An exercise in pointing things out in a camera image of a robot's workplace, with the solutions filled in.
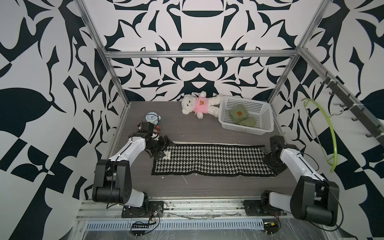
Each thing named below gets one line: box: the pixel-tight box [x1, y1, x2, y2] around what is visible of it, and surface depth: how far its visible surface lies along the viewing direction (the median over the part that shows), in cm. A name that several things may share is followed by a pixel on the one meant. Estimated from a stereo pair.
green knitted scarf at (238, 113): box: [229, 103, 250, 125], surface depth 105 cm
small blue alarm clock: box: [145, 111, 163, 125], surface depth 107 cm
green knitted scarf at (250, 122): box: [237, 117, 257, 128], surface depth 106 cm
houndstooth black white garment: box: [152, 141, 276, 177], surface depth 91 cm
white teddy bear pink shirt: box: [181, 91, 223, 119], surface depth 110 cm
